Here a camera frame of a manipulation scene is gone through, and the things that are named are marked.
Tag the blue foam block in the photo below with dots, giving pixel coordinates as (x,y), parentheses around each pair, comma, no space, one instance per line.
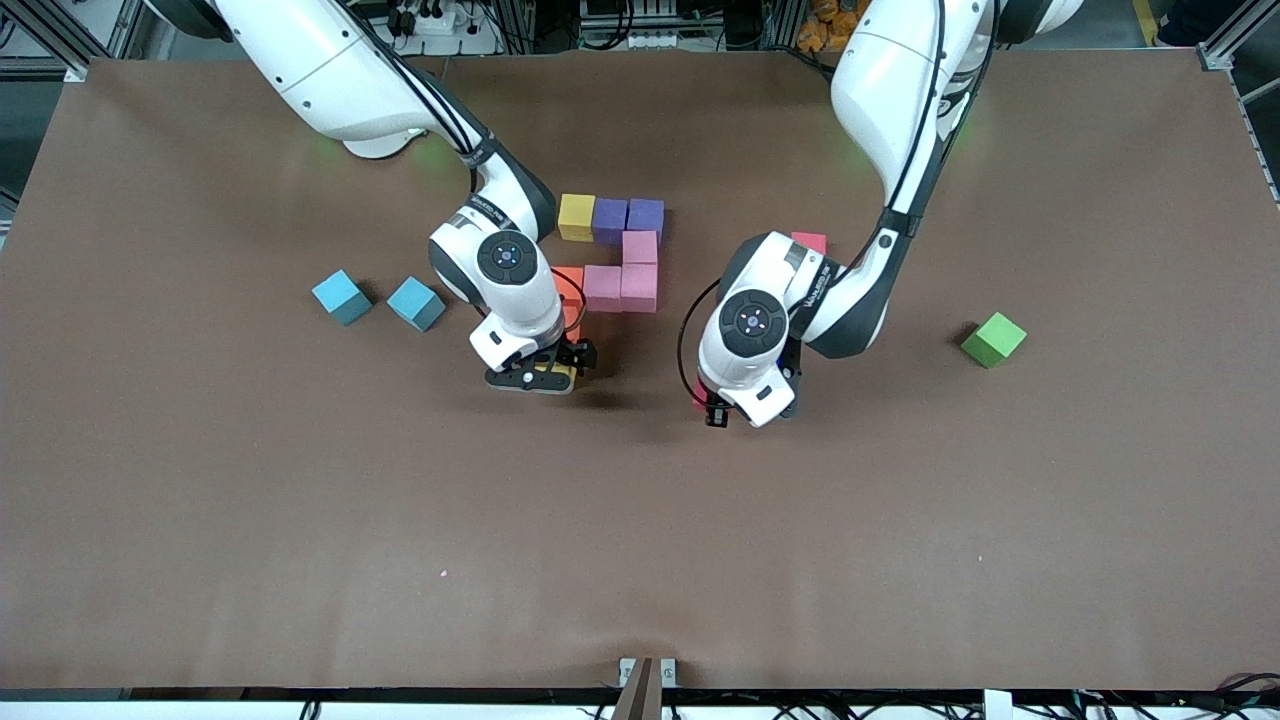
(416,303)
(341,297)

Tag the white power strip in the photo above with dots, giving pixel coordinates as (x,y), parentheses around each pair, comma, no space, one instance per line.
(440,25)
(665,40)

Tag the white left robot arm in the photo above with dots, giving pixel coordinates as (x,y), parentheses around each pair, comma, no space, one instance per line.
(890,80)

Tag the pink foam block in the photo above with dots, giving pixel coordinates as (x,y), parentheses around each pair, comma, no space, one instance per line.
(640,247)
(640,288)
(602,288)

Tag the orange foam block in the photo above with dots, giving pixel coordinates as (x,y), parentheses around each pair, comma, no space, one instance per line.
(572,280)
(572,318)

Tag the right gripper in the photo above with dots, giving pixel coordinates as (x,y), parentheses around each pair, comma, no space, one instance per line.
(580,353)

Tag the red foam block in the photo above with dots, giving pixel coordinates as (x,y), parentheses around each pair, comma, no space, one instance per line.
(812,241)
(700,400)

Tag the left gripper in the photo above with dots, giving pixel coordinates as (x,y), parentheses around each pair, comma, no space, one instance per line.
(716,412)

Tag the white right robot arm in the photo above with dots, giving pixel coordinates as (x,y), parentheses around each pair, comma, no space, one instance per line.
(520,300)

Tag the yellow foam block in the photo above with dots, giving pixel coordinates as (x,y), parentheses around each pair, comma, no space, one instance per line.
(566,373)
(577,215)

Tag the purple foam block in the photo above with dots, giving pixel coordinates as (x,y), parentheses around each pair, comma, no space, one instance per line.
(610,220)
(646,215)

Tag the green foam block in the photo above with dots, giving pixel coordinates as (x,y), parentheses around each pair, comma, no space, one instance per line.
(993,339)

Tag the metal table edge bracket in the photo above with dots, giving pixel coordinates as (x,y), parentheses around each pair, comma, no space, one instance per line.
(669,672)

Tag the aluminium frame rail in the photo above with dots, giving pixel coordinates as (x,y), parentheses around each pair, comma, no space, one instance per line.
(1215,55)
(40,68)

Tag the bag of orange items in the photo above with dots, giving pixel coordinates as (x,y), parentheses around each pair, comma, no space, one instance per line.
(825,25)

